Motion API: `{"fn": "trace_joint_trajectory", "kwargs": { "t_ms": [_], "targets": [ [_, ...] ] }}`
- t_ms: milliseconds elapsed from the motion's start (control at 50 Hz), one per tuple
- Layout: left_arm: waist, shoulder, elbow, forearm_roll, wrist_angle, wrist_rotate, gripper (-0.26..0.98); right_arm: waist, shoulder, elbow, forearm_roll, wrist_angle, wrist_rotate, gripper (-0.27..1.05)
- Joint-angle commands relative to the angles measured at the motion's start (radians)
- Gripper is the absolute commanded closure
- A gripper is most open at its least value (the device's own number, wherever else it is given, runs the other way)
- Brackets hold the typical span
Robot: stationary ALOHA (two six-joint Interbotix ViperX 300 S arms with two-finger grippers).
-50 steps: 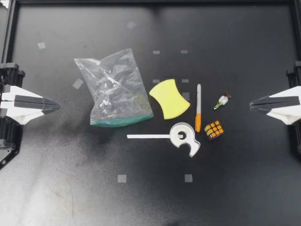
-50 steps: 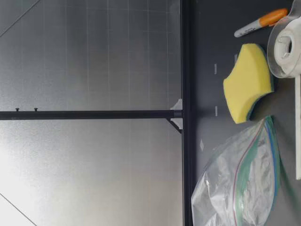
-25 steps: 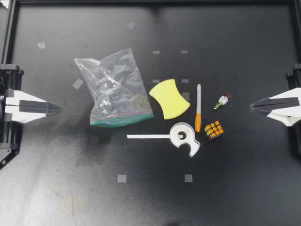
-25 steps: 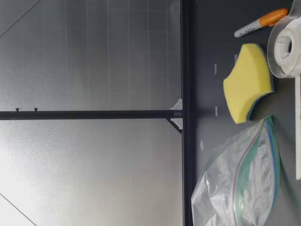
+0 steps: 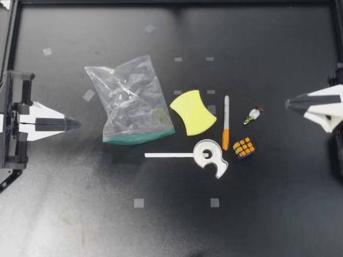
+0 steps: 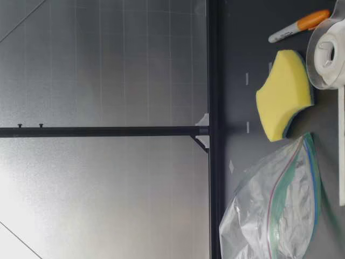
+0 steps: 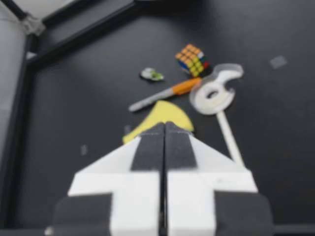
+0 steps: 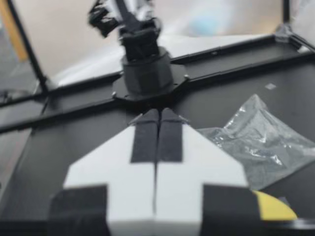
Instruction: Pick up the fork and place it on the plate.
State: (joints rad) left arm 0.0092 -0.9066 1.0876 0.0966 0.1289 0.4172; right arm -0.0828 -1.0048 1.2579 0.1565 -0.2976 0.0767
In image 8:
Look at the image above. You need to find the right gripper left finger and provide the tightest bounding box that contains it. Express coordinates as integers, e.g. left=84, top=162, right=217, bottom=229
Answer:
left=48, top=108, right=158, bottom=236

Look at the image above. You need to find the clear plastic bag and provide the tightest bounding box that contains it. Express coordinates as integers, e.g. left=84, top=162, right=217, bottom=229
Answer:
left=196, top=93, right=315, bottom=191

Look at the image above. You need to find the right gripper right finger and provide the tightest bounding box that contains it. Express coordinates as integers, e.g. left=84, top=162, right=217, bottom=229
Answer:
left=156, top=107, right=259, bottom=236

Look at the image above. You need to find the black frame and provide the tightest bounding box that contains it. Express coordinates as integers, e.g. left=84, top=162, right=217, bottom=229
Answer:
left=0, top=0, right=315, bottom=135

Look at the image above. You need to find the yellow plate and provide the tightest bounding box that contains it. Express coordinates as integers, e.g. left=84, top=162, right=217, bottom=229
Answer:
left=252, top=190, right=299, bottom=221

